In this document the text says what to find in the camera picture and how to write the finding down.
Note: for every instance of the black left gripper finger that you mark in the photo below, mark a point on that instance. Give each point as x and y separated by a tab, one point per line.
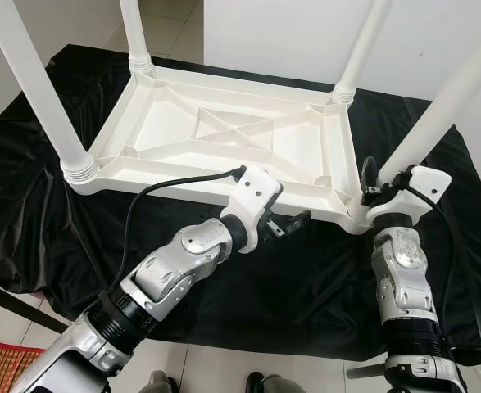
278	192
296	223

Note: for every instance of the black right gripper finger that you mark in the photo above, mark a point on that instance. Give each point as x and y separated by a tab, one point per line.
369	173

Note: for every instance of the white plastic table leg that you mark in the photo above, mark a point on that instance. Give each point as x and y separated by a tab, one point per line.
133	29
363	41
453	98
35	82

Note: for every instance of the white plastic children table top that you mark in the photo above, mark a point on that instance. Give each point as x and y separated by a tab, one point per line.
166	123

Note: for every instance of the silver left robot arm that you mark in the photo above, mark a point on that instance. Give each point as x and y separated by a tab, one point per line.
166	270

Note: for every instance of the grey right robot foot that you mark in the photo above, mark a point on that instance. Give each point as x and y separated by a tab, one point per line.
277	385

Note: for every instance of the grey robot foot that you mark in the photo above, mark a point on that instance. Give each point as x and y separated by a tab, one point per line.
277	385
162	383

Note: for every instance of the black metal table bar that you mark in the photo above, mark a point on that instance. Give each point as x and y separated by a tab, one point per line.
367	371
27	307

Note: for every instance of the grey left robot foot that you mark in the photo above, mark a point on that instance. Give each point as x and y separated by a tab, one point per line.
162	383

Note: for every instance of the black table cloth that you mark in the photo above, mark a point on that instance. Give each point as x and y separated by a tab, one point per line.
27	205

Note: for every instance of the red woven mat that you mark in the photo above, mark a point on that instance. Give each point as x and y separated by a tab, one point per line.
2	364

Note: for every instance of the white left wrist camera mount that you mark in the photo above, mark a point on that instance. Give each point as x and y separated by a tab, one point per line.
252	196

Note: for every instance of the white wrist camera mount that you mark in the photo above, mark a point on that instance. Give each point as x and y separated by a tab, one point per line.
252	196
424	184

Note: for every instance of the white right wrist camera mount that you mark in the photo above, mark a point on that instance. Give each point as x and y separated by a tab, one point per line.
424	184

